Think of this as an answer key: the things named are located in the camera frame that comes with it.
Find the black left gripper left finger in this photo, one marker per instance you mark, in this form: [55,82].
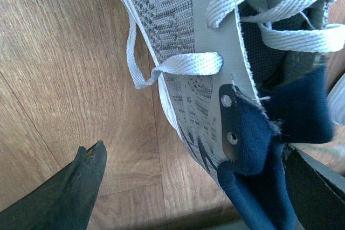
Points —
[66,200]

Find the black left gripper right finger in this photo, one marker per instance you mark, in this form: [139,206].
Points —
[315,193]

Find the grey knit sneaker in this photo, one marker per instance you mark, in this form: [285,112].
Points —
[238,81]
[336,101]

